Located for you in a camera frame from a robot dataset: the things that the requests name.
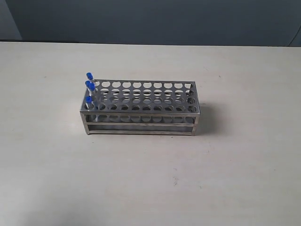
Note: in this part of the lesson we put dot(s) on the blue-capped tube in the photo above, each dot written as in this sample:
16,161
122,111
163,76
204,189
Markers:
90,77
91,88
89,103

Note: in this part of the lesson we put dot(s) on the stainless steel test tube rack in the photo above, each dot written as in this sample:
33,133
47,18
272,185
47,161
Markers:
142,108

